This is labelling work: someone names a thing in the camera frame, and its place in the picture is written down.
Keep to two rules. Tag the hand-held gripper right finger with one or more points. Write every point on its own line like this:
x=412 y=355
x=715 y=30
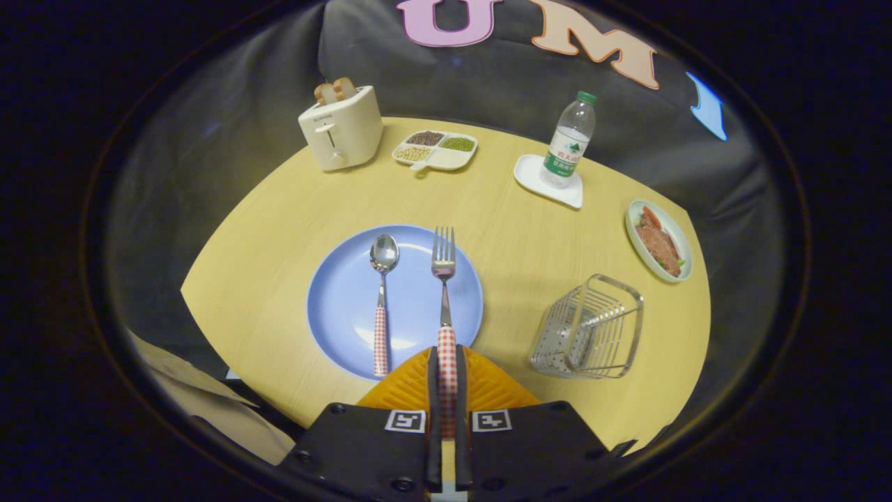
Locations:
x=460 y=418

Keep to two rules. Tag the brown beans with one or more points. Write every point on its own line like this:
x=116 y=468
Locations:
x=425 y=138

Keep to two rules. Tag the white coaster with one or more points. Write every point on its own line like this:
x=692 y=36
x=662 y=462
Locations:
x=529 y=174

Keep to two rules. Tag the black backdrop cloth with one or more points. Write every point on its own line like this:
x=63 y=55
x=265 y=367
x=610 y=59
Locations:
x=488 y=84

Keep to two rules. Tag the white divided dish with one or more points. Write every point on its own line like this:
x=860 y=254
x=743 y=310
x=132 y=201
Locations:
x=449 y=160

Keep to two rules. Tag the green beans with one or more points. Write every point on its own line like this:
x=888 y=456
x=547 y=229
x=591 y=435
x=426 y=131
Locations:
x=458 y=143

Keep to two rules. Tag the pale green oval plate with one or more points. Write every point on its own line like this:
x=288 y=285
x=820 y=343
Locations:
x=679 y=240

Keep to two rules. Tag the clear plastic water bottle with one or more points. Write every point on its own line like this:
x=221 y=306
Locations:
x=568 y=150

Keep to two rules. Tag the toast slice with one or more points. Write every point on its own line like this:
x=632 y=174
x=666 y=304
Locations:
x=344 y=88
x=324 y=94

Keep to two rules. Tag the cream toaster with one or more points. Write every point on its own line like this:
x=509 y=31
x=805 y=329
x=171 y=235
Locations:
x=348 y=132

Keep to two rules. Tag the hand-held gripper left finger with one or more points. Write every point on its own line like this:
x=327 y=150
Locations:
x=433 y=418

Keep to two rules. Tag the sliced meat with garnish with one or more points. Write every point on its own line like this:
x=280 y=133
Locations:
x=658 y=244

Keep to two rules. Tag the blue round plate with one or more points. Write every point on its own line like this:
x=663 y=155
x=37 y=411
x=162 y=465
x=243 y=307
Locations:
x=411 y=307

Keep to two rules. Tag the yellow beans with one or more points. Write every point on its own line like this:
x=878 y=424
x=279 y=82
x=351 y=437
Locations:
x=412 y=153

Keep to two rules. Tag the beige cardboard box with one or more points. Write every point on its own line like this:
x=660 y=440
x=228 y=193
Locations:
x=209 y=411

